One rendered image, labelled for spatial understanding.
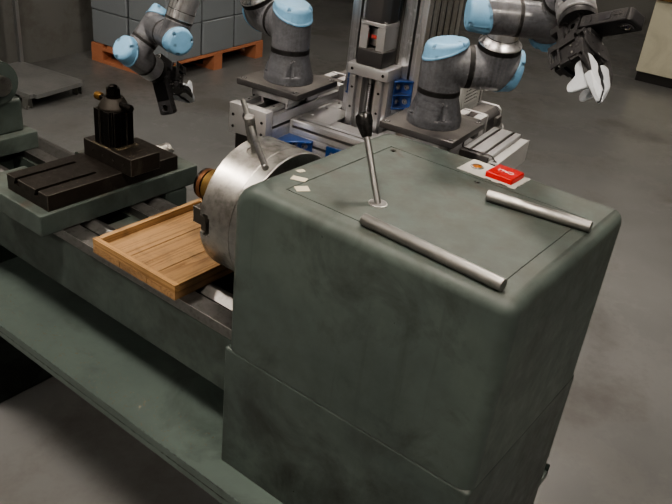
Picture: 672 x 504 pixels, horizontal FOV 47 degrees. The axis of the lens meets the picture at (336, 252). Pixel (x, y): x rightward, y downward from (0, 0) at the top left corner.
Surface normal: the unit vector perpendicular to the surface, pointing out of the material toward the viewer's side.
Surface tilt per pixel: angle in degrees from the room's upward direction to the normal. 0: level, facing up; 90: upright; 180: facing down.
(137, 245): 0
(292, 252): 90
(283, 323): 90
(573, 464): 0
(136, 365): 0
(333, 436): 90
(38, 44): 90
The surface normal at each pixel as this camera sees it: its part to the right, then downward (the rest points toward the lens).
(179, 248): 0.10, -0.87
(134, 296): -0.61, 0.33
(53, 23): 0.84, 0.33
